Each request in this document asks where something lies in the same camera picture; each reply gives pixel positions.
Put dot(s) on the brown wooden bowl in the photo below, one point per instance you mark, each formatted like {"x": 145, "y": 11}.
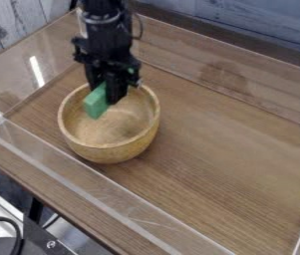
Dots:
{"x": 121, "y": 134}

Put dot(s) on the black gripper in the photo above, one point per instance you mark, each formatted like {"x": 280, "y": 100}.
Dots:
{"x": 104, "y": 50}

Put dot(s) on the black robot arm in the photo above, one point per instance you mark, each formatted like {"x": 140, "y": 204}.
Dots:
{"x": 105, "y": 8}

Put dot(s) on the clear acrylic tray wall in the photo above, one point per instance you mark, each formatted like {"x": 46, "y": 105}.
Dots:
{"x": 137, "y": 205}

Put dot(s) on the green rectangular block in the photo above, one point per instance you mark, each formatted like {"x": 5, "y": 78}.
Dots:
{"x": 96, "y": 101}

